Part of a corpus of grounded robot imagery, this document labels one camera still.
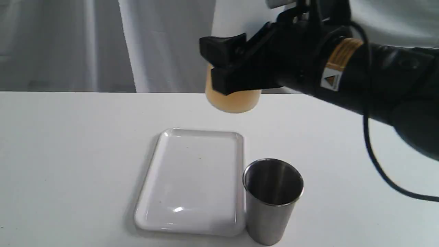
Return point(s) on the grey backdrop curtain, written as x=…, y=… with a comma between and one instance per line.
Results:
x=127, y=46

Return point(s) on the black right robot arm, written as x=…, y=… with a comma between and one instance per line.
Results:
x=397, y=86

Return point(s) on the white plastic tray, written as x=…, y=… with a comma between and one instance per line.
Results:
x=193, y=184

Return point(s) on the white plastic squeeze bottle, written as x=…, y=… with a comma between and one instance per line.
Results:
x=233, y=99

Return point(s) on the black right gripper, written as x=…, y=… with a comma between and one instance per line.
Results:
x=287, y=52

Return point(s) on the stainless steel cup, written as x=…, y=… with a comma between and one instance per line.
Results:
x=272, y=188

